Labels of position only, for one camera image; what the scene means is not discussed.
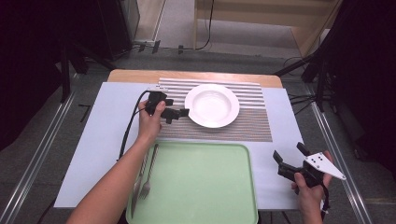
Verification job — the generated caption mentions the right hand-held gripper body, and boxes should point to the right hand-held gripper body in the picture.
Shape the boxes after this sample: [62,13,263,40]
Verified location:
[277,152,347,189]

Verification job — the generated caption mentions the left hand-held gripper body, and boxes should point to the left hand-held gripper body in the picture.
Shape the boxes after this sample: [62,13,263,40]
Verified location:
[145,88,181,125]

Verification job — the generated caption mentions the white deep plate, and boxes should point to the white deep plate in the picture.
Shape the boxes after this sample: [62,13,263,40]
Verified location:
[184,83,241,129]

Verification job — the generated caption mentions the green plastic tray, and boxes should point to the green plastic tray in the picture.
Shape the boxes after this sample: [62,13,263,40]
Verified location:
[125,141,260,224]

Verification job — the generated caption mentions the silver fork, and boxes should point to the silver fork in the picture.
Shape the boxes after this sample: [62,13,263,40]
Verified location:
[139,143,160,200]

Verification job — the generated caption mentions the person's left hand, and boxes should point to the person's left hand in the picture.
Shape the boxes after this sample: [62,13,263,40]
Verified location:
[137,101,166,143]

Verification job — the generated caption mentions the person's right hand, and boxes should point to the person's right hand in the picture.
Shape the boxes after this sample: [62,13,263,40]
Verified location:
[290,151,334,215]

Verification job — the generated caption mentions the wooden table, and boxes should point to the wooden table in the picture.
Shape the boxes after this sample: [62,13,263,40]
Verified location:
[106,68,284,89]

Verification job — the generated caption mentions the striped grey placemat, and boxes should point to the striped grey placemat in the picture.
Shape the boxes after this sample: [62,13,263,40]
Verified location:
[155,77,274,144]

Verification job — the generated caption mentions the white table cover sheet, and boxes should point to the white table cover sheet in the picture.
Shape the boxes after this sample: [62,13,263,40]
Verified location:
[54,81,304,210]

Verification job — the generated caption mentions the black stand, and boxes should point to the black stand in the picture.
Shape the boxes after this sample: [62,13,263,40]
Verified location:
[274,52,331,113]
[60,43,116,104]

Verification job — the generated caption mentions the black box cabinet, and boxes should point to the black box cabinet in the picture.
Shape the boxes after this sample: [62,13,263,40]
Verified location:
[96,0,141,62]

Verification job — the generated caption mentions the black curtain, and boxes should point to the black curtain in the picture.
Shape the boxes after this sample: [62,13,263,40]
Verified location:
[323,0,396,175]
[0,0,110,150]

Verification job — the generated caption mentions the wooden cabinet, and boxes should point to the wooden cabinet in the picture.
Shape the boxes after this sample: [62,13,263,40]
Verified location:
[194,0,344,57]

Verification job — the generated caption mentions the metal floor rail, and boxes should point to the metal floor rail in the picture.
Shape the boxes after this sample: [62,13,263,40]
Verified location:
[0,90,78,224]
[306,87,374,224]

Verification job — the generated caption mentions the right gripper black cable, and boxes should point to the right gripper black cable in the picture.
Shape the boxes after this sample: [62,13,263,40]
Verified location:
[319,182,332,222]

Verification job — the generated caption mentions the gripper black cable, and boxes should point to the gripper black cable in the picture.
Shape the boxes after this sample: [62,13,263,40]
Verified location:
[118,90,150,161]
[319,182,332,222]

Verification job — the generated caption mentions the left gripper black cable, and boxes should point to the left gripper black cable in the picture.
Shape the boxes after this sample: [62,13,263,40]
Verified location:
[118,90,150,161]

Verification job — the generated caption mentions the black floor cables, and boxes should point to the black floor cables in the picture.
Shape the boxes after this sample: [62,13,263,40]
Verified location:
[288,92,316,115]

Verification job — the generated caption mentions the black hanging power cable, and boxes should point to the black hanging power cable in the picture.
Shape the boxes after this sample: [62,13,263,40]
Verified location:
[195,0,216,51]

